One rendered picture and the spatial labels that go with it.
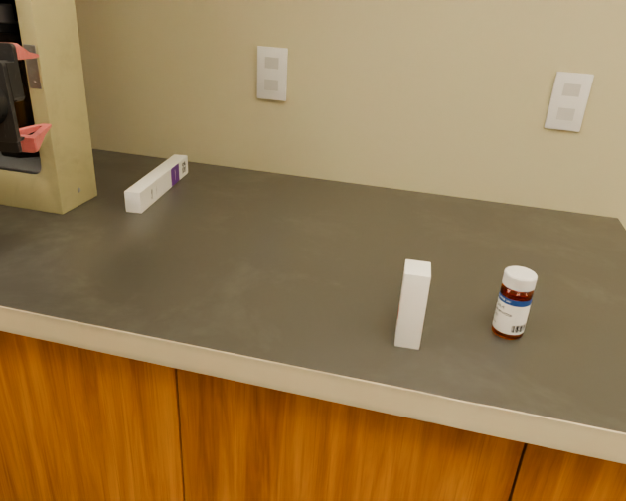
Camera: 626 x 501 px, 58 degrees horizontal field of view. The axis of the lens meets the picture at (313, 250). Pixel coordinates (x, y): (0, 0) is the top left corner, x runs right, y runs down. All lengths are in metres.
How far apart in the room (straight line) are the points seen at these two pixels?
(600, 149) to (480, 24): 0.36
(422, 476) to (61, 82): 0.86
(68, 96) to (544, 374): 0.89
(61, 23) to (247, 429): 0.74
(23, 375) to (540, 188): 1.05
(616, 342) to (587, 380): 0.11
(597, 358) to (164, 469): 0.63
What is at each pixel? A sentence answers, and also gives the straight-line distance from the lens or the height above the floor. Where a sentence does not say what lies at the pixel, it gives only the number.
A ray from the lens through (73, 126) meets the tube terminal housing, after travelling 1.13.
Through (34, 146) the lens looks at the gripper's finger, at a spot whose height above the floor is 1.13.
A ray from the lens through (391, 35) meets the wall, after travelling 1.26.
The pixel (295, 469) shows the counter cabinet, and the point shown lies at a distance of 0.83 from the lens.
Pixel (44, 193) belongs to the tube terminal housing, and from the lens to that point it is 1.14.
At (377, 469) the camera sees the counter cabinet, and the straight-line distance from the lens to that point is 0.79.
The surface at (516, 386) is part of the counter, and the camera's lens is 0.71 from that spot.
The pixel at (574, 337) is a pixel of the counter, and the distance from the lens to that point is 0.84.
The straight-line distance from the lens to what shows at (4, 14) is 1.21.
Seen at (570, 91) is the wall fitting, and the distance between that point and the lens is 1.28.
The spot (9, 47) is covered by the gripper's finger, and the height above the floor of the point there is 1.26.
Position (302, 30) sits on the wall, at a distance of 1.30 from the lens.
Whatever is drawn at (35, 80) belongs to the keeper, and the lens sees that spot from 1.08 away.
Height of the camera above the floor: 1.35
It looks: 26 degrees down
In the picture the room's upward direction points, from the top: 3 degrees clockwise
